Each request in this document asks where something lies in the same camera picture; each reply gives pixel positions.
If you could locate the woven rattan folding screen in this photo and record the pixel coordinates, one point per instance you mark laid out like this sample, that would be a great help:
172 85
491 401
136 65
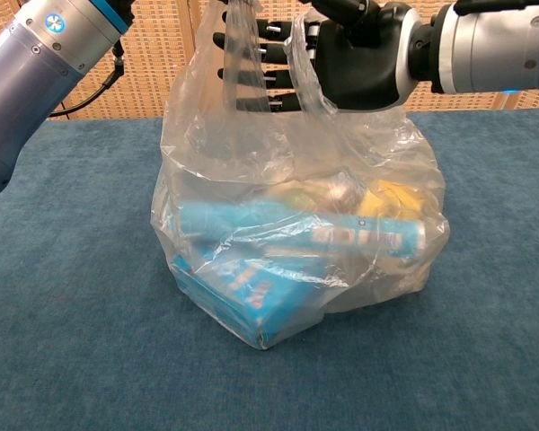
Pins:
152 67

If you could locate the blue cylindrical snack tube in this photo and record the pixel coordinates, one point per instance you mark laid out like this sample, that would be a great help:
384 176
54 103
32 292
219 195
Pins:
233 220

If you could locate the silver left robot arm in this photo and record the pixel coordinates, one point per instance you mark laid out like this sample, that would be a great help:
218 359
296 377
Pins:
27 81

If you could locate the clear plastic shopping bag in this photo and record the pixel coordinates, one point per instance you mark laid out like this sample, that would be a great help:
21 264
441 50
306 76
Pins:
260 148

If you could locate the teal velvet tablecloth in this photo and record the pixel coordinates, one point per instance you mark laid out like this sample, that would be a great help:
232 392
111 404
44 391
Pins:
72 314

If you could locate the blue snack box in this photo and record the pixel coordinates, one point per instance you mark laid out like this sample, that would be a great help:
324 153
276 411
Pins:
233 305

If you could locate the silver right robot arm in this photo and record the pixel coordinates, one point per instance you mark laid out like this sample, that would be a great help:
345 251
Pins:
485 45

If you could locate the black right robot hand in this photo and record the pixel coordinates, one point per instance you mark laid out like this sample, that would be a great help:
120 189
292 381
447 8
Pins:
364 67

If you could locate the silver green wrapped snack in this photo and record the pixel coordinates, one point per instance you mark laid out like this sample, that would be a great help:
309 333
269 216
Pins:
341 190

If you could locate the yellow snack packet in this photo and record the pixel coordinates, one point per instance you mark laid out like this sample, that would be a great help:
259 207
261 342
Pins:
386 199

